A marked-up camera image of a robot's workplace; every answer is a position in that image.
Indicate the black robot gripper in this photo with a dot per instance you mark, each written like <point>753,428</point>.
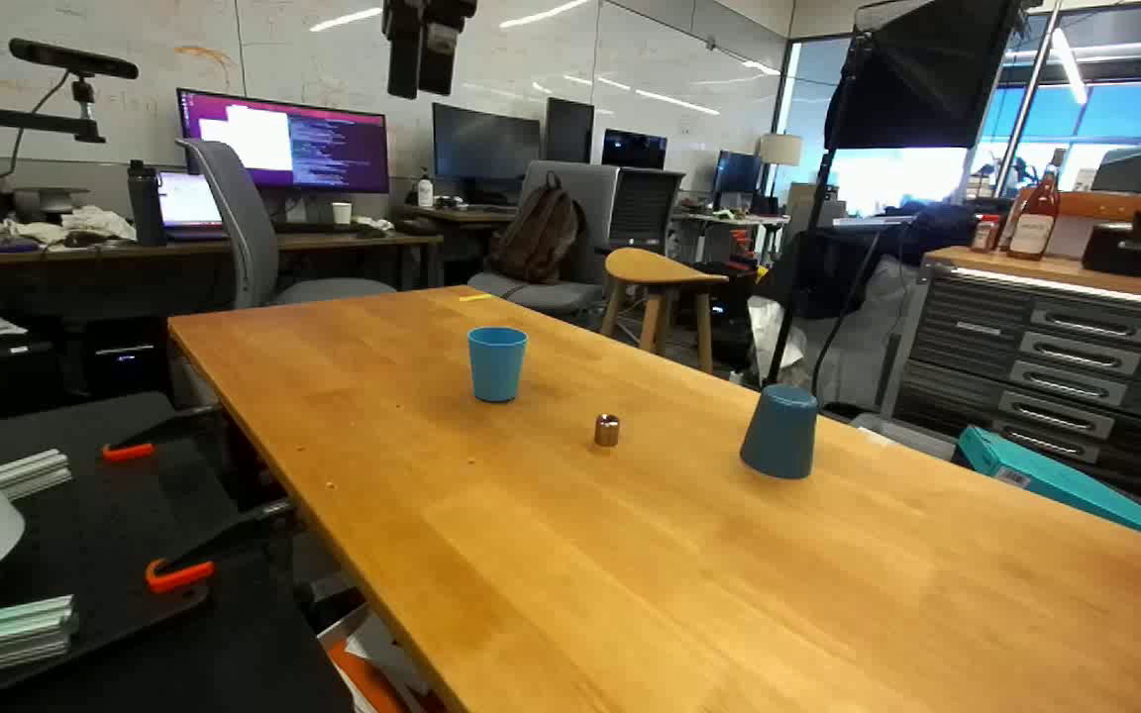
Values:
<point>423,41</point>

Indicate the small metallic object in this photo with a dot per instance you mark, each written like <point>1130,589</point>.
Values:
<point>608,428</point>

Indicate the light blue upright cup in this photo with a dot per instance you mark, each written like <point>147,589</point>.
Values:
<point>499,363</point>

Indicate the dark blue upside-down cup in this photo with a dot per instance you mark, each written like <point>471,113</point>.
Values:
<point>782,434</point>

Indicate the dark computer monitor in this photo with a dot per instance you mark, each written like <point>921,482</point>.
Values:
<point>481,154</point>

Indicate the purple-screen computer monitor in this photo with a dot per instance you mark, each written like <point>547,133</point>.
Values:
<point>291,142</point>

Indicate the brown backpack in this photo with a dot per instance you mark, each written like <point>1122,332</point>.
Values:
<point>541,233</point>

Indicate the open laptop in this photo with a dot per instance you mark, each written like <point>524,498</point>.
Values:
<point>172,203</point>

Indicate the grey office chair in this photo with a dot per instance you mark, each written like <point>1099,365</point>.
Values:
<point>257,239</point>

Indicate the wooden stool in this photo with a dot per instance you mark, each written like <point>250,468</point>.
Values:
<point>660,281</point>

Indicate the orange-tipped clamp upper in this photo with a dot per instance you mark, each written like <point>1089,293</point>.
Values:
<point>191,425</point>

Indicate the orange-tipped clamp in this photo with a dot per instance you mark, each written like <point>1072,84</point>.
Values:
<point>191,425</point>
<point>199,560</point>

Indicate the black softbox light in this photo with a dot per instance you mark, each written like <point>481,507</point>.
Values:
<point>916,74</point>

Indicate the orange-tipped clamp lower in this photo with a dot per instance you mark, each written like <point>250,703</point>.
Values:
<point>199,560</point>

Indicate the red liquid bottle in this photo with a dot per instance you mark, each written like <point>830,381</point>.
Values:
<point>1036,211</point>

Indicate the teal flat case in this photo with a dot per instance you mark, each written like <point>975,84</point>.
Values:
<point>1002,455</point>

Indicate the stacked aluminium bars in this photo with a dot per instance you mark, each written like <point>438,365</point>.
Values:
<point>36,632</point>

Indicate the grey drawer cabinet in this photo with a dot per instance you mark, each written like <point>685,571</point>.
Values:
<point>1043,354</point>

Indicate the black box on cabinet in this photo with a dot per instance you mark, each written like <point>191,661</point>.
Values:
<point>1115,247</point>

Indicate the black camera on stand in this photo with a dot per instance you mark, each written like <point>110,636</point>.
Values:
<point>73,60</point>

